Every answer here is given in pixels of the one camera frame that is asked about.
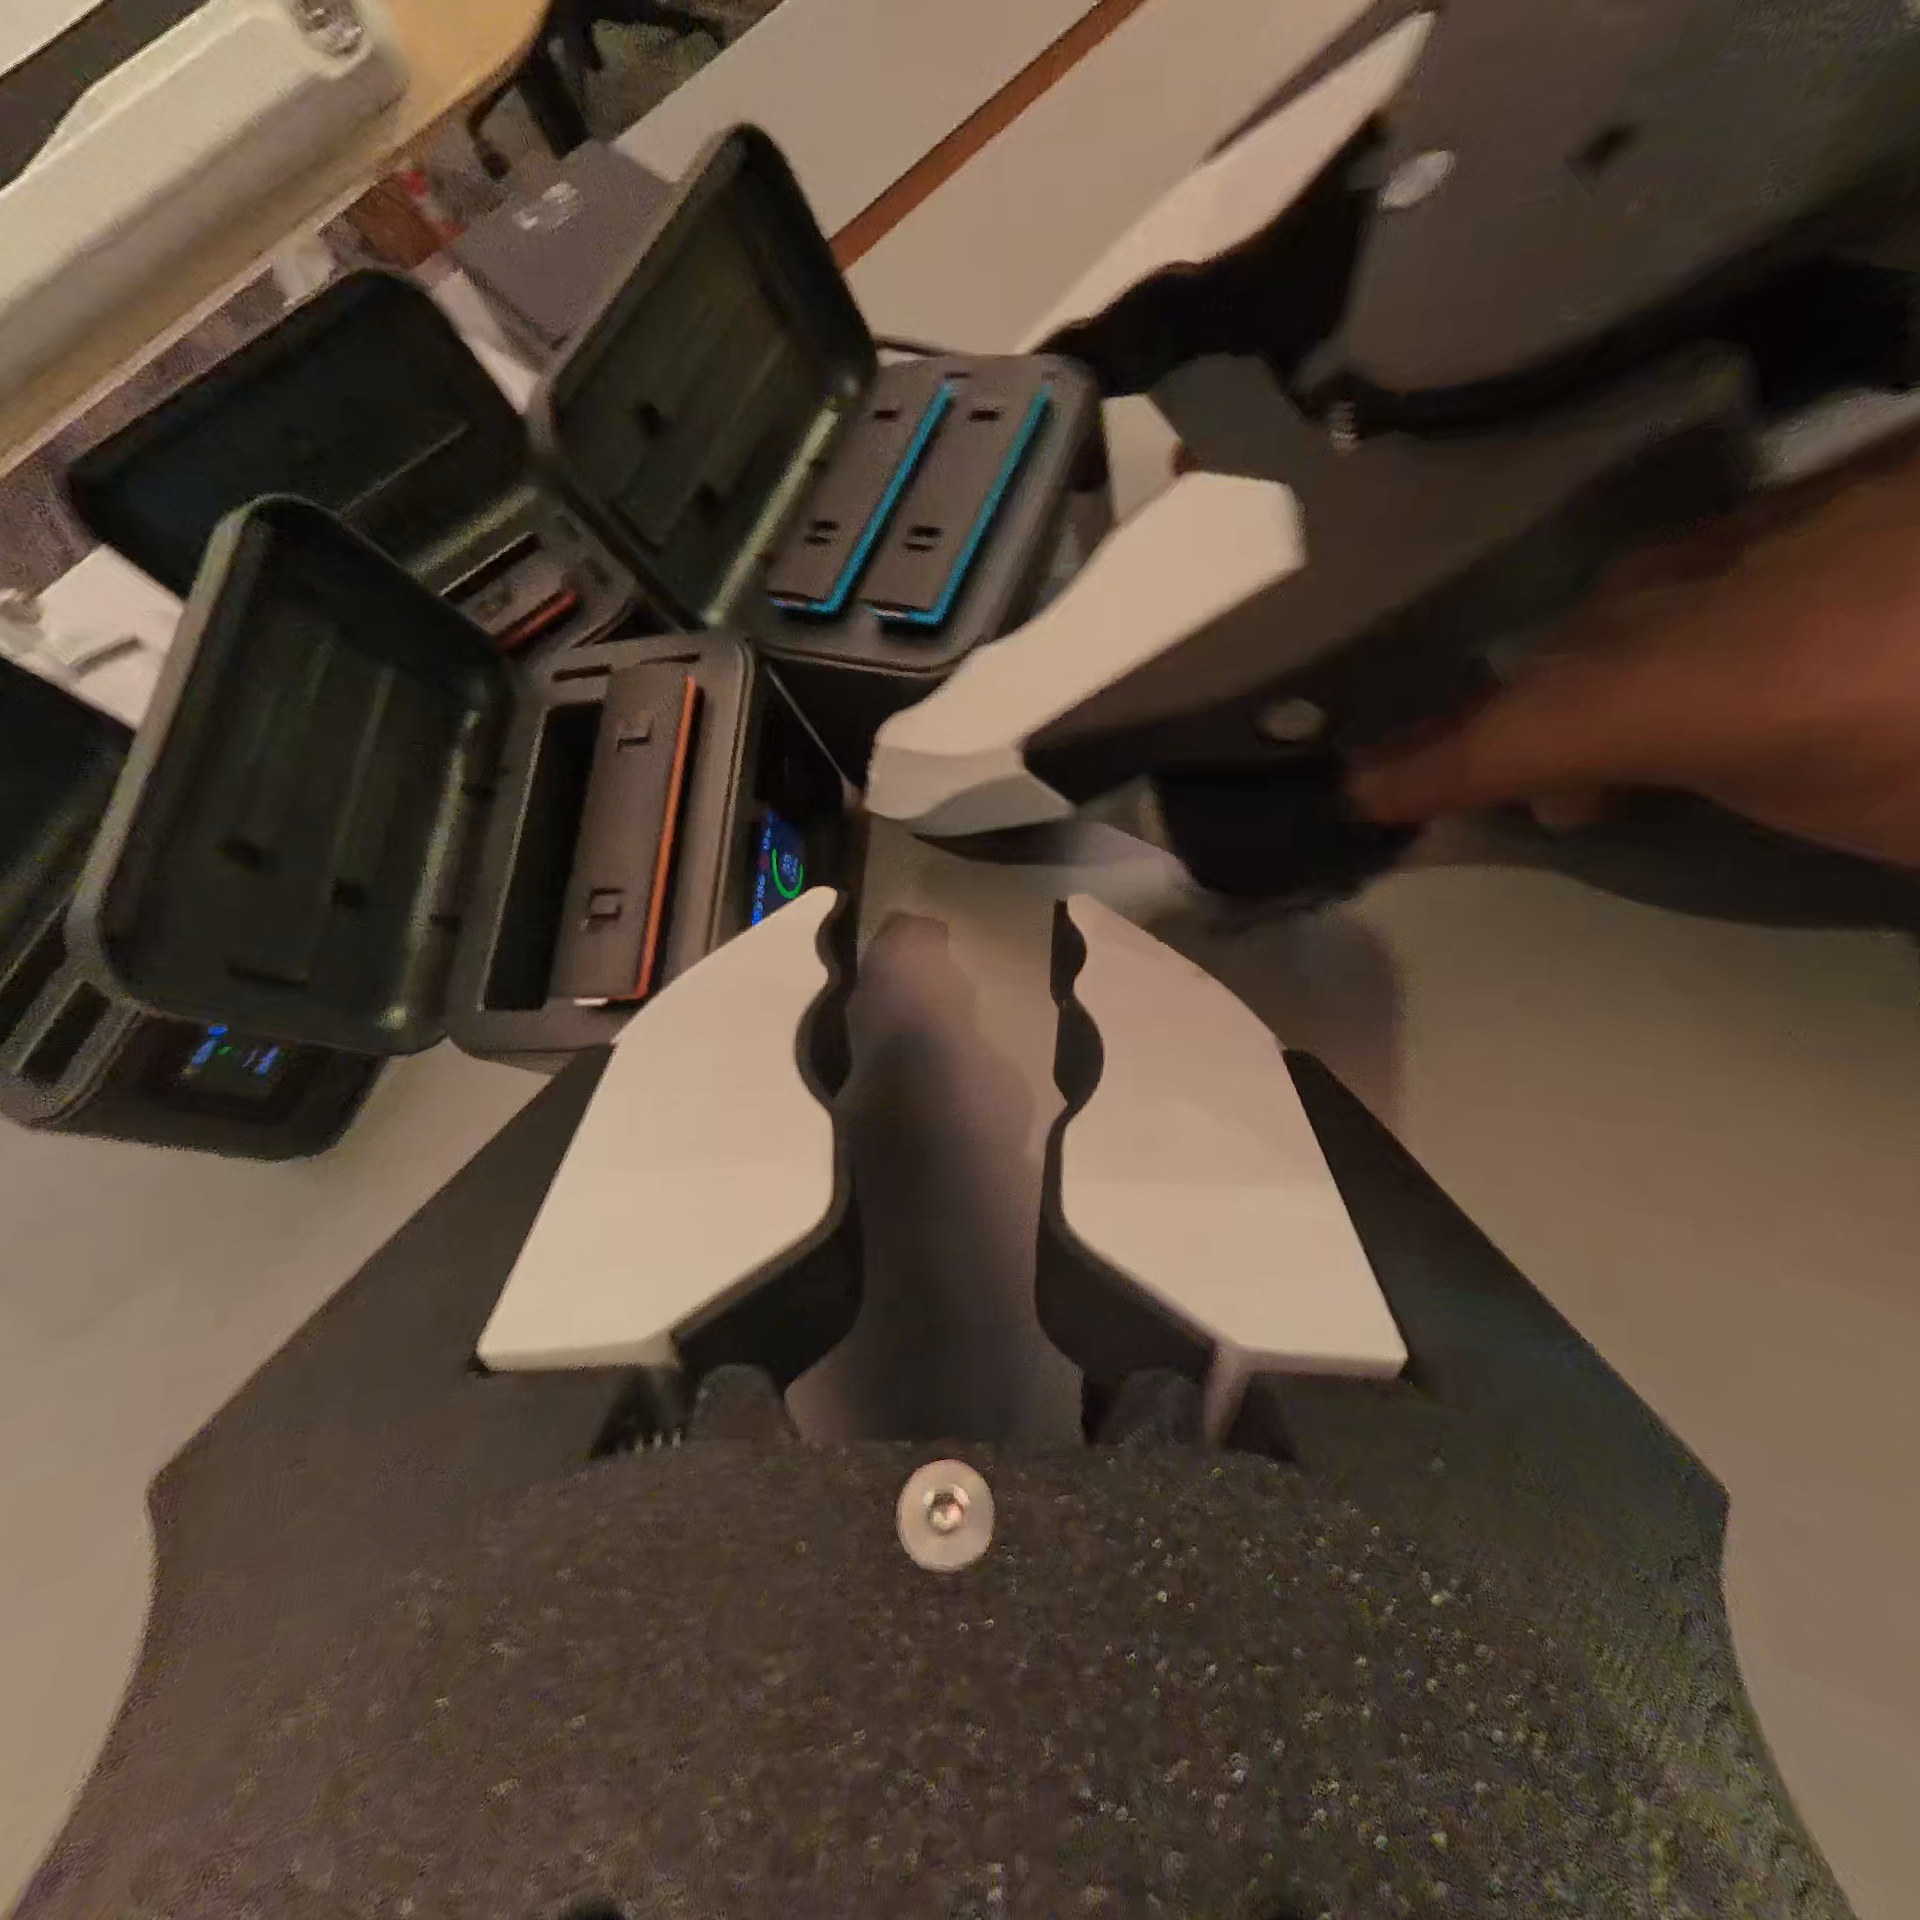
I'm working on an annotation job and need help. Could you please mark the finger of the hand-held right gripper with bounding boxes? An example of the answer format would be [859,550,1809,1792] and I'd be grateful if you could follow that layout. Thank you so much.
[863,465,1321,841]
[1022,15,1443,361]

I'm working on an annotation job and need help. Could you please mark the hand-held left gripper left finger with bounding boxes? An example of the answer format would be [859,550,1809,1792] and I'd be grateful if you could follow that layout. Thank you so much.
[478,888,873,1376]

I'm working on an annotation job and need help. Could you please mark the blue-edged black battery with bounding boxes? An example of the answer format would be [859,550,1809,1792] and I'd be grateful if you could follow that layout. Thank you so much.
[871,383,1058,638]
[765,375,969,626]

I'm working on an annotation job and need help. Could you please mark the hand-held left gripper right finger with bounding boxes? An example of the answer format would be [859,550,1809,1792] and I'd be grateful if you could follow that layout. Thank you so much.
[1034,888,1414,1388]

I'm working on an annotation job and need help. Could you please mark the black battery charger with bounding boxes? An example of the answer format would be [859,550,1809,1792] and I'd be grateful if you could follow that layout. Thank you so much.
[526,128,1107,752]
[0,646,394,1164]
[62,272,646,676]
[67,495,873,1066]

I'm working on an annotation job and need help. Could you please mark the black usb hub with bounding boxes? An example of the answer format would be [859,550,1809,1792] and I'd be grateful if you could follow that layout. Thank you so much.
[450,135,685,357]

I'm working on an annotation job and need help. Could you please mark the red-edged black battery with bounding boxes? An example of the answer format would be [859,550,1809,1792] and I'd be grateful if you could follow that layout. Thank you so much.
[571,669,716,1013]
[481,575,587,656]

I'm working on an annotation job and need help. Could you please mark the wooden sign board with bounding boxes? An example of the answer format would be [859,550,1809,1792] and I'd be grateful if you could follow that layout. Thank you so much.
[0,0,558,482]

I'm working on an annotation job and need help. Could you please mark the person's right hand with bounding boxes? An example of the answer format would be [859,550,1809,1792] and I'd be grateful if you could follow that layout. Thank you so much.
[1350,449,1920,873]

